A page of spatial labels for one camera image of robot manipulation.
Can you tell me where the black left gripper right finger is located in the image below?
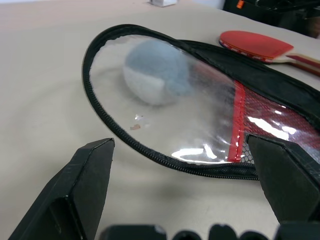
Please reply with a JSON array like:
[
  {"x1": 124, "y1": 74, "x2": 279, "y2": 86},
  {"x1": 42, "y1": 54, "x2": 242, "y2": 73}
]
[{"x1": 245, "y1": 133, "x2": 320, "y2": 223}]

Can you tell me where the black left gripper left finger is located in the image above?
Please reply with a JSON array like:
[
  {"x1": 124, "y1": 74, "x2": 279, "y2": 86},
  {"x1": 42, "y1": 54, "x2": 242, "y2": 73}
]
[{"x1": 6, "y1": 137, "x2": 116, "y2": 240}]

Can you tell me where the black clear paddle case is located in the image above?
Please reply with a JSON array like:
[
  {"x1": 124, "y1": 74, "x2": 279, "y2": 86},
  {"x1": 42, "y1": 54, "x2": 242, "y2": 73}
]
[{"x1": 81, "y1": 24, "x2": 320, "y2": 181}]

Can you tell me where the red table tennis paddle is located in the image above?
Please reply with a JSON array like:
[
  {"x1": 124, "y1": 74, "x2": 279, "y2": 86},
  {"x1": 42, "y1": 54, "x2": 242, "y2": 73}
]
[{"x1": 218, "y1": 30, "x2": 320, "y2": 77}]

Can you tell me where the grey white ball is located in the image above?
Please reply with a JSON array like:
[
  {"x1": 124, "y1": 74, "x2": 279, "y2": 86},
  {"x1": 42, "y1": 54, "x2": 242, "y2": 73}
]
[{"x1": 122, "y1": 39, "x2": 192, "y2": 106}]

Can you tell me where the black equipment with orange tab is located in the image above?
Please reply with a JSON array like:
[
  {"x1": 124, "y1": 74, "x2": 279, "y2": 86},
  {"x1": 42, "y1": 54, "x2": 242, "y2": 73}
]
[{"x1": 223, "y1": 0, "x2": 320, "y2": 39}]

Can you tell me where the white box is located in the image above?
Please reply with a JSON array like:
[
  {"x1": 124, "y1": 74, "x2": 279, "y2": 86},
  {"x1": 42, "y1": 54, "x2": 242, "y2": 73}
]
[{"x1": 150, "y1": 0, "x2": 177, "y2": 8}]

